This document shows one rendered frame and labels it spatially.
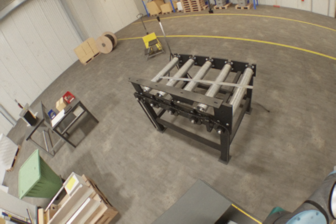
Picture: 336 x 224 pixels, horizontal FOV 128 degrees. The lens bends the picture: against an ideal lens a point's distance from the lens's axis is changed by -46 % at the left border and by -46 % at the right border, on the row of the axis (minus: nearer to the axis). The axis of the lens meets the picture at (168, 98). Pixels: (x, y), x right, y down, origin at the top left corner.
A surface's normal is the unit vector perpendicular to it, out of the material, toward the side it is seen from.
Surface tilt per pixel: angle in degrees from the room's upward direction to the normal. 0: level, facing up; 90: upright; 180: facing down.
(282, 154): 0
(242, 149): 0
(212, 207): 0
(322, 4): 90
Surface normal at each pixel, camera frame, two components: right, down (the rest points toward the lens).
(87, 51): 0.70, 0.29
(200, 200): -0.31, -0.69
